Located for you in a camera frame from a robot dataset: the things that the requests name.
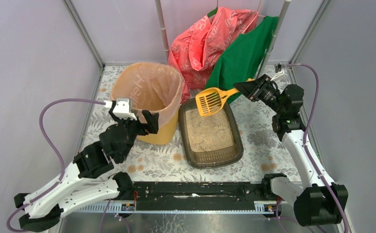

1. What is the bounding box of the yellow ribbed trash bin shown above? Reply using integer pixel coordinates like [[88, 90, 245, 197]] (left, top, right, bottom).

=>
[[110, 62, 184, 146]]

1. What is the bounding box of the yellow litter scoop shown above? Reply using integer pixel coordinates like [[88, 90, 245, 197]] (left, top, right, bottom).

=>
[[195, 87, 239, 117]]

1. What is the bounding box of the grey translucent litter box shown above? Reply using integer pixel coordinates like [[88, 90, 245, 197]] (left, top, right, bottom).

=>
[[178, 99, 244, 169]]

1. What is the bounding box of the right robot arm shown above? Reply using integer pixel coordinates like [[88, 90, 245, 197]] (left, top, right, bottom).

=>
[[233, 75, 348, 227]]

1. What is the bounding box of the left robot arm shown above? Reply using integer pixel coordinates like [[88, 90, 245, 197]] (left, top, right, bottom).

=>
[[14, 110, 159, 233]]

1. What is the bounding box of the beige cat litter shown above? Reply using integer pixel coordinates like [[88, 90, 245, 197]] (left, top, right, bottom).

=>
[[186, 109, 234, 152]]

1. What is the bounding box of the green t-shirt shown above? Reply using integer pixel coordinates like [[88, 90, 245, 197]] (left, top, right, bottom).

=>
[[205, 16, 279, 90]]

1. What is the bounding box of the pink plastic bin liner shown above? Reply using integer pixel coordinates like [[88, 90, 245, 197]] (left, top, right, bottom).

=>
[[110, 62, 185, 129]]

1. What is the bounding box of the floral table mat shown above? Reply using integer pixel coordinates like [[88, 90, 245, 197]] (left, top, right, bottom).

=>
[[75, 65, 308, 183]]

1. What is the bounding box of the pink patterned jacket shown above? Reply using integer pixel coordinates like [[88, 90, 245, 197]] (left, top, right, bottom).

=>
[[168, 7, 258, 102]]

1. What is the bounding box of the white clothes rack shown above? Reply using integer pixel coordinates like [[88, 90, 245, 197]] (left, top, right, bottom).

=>
[[154, 0, 291, 78]]

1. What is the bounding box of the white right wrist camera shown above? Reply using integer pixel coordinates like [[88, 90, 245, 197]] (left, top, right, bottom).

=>
[[271, 63, 286, 82]]

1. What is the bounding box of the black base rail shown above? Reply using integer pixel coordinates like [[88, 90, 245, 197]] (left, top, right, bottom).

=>
[[103, 171, 293, 213]]

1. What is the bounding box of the white slotted cable duct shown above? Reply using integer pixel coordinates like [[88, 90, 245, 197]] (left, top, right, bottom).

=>
[[66, 200, 283, 215]]

